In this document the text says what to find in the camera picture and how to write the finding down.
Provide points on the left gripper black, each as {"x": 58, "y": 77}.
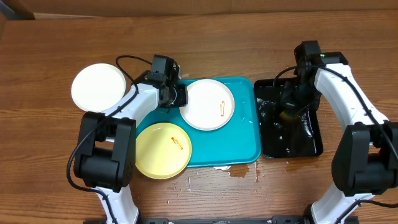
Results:
{"x": 184, "y": 96}

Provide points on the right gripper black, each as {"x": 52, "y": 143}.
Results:
{"x": 290, "y": 104}

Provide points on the green yellow sponge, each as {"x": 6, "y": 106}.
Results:
{"x": 288, "y": 115}

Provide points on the white plate with red streak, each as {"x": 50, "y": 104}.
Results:
{"x": 210, "y": 105}

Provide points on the white plate with faint stain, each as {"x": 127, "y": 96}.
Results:
{"x": 98, "y": 87}

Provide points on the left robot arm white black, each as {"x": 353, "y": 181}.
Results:
{"x": 104, "y": 158}

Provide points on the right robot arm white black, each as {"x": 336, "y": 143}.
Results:
{"x": 365, "y": 162}

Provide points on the black plastic tray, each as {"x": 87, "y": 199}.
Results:
{"x": 282, "y": 138}

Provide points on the teal plastic tray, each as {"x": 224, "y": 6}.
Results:
{"x": 237, "y": 142}

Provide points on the yellow plate with orange stain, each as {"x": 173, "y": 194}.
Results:
{"x": 163, "y": 150}

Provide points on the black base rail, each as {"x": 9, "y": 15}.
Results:
{"x": 273, "y": 220}

